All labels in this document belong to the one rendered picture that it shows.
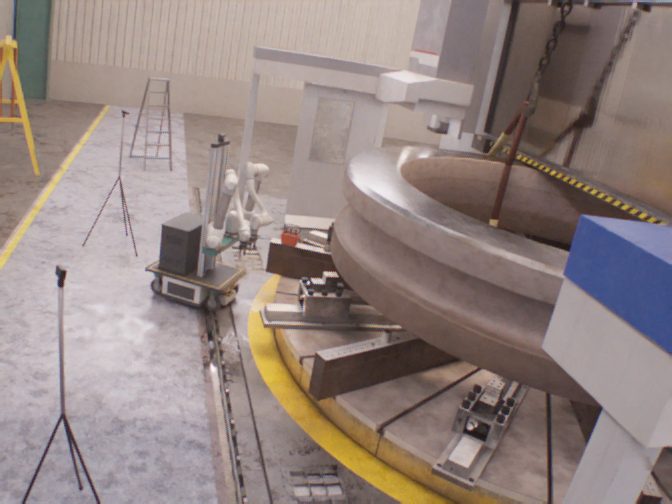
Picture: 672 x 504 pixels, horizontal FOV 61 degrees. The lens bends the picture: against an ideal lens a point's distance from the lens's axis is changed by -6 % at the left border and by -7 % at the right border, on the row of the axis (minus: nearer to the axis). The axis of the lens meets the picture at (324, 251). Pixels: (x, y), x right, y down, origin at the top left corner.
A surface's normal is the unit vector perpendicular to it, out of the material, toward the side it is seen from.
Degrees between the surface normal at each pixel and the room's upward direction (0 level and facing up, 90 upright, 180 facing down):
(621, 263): 90
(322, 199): 90
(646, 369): 90
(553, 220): 90
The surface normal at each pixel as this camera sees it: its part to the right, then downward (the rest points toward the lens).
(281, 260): -0.15, 0.32
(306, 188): 0.23, 0.37
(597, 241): -0.96, -0.07
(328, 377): 0.59, 0.37
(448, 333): -0.65, 0.15
